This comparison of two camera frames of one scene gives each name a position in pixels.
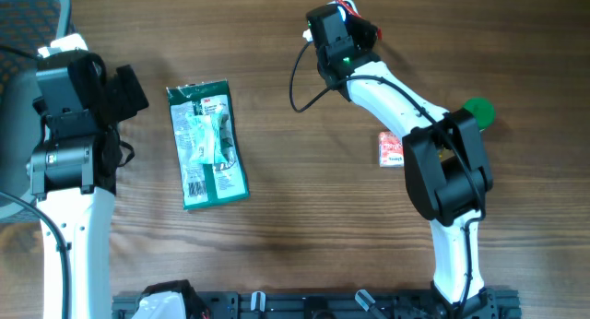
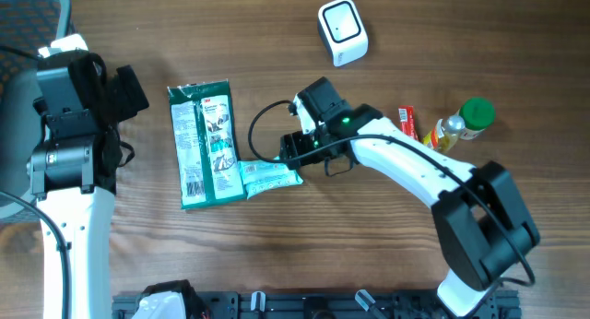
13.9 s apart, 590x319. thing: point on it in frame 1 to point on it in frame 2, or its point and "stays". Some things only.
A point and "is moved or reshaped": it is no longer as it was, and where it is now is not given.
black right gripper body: (361, 34) to (307, 148)
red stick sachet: (348, 9) is moved or reshaped
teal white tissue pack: (205, 125) to (260, 175)
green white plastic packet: (204, 184) stays
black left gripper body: (118, 101) stays
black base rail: (479, 304) stays
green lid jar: (482, 109) stays
